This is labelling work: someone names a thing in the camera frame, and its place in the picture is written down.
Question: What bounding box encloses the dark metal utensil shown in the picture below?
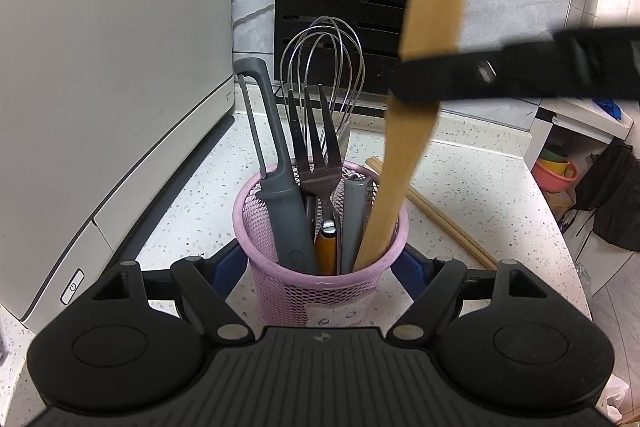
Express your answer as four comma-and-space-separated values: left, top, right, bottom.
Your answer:
286, 89, 307, 180

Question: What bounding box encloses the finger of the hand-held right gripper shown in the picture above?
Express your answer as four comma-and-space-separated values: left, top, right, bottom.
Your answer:
389, 27, 640, 104

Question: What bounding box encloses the black bag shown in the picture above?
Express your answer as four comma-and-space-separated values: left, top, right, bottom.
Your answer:
560, 139, 640, 253

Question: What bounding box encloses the orange handled metal fork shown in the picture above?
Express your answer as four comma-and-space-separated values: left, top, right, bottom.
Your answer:
299, 84, 346, 276

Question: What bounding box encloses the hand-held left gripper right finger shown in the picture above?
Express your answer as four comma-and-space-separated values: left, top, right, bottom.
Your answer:
387, 243, 551, 344

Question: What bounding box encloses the white shelf unit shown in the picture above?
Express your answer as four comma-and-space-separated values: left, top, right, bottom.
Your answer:
525, 97, 640, 188

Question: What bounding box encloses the wooden chopstick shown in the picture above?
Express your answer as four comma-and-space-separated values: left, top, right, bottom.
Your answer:
366, 157, 498, 267
406, 194, 493, 271

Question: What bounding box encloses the white countertop appliance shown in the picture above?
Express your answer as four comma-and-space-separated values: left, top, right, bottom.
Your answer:
0, 0, 237, 324

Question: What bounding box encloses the grey peeler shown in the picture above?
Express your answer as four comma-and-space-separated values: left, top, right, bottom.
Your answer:
234, 58, 321, 275

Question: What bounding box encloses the clear plastic bag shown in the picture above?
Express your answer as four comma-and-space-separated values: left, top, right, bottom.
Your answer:
597, 377, 634, 426

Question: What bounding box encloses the orange plastic basin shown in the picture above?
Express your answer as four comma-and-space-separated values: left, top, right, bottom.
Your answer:
531, 157, 579, 194

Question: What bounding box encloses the grey handled utensil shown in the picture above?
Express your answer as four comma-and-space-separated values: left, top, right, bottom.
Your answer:
341, 174, 379, 273

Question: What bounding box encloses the blue plastic object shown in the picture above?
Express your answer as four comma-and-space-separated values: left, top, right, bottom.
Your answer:
595, 97, 624, 120

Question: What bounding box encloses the metal wire whisk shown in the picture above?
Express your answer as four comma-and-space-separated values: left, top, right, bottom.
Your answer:
280, 16, 365, 168

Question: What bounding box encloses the pink mesh cup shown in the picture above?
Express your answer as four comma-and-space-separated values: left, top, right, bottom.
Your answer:
233, 161, 408, 328

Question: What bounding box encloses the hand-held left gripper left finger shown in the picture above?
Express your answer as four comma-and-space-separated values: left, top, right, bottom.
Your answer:
90, 239, 253, 345

